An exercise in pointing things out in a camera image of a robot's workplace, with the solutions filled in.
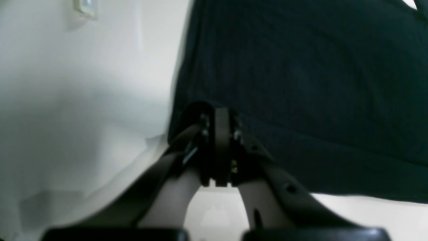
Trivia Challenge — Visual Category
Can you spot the black T-shirt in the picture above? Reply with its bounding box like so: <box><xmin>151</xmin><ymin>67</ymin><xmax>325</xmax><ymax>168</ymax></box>
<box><xmin>168</xmin><ymin>0</ymin><xmax>428</xmax><ymax>204</ymax></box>

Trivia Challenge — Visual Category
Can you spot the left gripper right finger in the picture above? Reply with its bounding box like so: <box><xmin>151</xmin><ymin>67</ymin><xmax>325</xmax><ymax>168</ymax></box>
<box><xmin>214</xmin><ymin>108</ymin><xmax>358</xmax><ymax>229</ymax></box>

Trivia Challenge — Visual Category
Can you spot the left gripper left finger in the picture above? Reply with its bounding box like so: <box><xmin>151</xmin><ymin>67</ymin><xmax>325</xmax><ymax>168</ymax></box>
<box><xmin>76</xmin><ymin>102</ymin><xmax>214</xmax><ymax>229</ymax></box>

